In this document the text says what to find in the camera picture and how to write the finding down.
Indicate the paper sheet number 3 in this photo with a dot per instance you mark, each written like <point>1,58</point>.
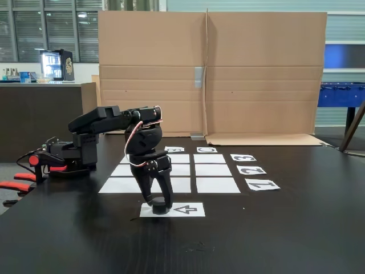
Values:
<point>243,157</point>

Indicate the paper sheet number 1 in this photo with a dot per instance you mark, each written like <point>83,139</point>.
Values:
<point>262,185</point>

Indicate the blue wall screen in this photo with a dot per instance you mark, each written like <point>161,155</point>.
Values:
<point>345,56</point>

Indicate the crumpled clear tape piece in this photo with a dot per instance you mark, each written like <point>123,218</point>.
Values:
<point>199,247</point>

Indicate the black mini fridge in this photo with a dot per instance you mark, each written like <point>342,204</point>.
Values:
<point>64,64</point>

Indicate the red and black clamp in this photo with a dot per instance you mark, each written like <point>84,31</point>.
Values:
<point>34,160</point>
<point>58,168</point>

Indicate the white nine-square grid sheet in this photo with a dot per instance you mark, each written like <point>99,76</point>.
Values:
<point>214,171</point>

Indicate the paper sheet letter C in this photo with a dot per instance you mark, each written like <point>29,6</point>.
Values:
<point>206,149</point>

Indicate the black round token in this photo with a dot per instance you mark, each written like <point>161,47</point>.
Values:
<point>159,207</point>

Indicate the dark brown counter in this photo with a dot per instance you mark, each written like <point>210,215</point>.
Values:
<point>34,120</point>

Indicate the blue foosball table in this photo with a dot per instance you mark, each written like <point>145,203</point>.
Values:
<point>339,95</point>

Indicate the row of small bottles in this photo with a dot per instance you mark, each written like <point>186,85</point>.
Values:
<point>11,74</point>

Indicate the white arrow paper sheet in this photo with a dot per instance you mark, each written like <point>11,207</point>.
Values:
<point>188,210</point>

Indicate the brown wooden leg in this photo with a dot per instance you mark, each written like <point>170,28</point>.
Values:
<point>352,128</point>

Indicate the small blue box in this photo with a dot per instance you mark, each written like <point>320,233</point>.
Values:
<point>25,77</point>

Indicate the large brown cardboard screen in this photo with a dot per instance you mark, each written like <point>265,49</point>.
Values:
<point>256,71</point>

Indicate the paper sheet letter B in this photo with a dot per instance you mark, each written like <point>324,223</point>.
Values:
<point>175,149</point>

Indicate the paper sheet number 2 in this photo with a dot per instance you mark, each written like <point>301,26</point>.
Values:
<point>251,170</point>

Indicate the grey tape strip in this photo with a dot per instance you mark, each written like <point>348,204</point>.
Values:
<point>196,136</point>
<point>199,77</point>

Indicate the small brown cardboard sheet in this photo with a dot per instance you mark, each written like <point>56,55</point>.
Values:
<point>89,97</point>

